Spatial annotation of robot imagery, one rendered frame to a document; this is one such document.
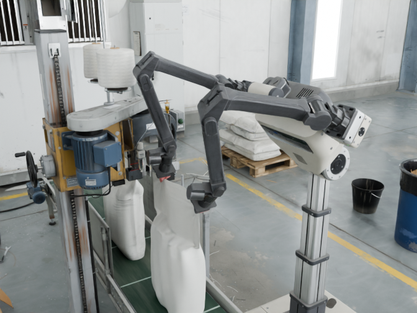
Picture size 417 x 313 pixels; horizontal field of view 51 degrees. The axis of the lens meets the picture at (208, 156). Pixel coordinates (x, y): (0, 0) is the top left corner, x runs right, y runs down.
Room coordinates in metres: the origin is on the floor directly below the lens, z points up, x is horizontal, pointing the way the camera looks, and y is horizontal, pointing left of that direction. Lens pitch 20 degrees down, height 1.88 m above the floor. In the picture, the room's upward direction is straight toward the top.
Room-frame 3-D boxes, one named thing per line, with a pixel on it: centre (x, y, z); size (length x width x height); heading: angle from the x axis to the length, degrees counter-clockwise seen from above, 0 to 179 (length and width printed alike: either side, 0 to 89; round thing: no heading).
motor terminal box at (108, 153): (1.79, 0.44, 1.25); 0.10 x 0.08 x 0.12; 146
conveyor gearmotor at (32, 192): (3.41, 1.45, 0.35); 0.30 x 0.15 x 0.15; 31
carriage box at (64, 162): (2.07, 0.62, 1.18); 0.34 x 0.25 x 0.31; 121
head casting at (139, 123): (2.27, 0.35, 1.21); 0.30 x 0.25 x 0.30; 31
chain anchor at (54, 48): (1.96, 0.67, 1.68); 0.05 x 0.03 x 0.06; 121
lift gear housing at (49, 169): (1.95, 0.77, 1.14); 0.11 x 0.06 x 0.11; 31
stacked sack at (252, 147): (4.88, -0.66, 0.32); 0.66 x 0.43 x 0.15; 123
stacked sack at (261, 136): (5.03, -0.52, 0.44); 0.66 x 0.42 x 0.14; 25
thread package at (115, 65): (1.93, 0.40, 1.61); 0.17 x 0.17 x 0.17
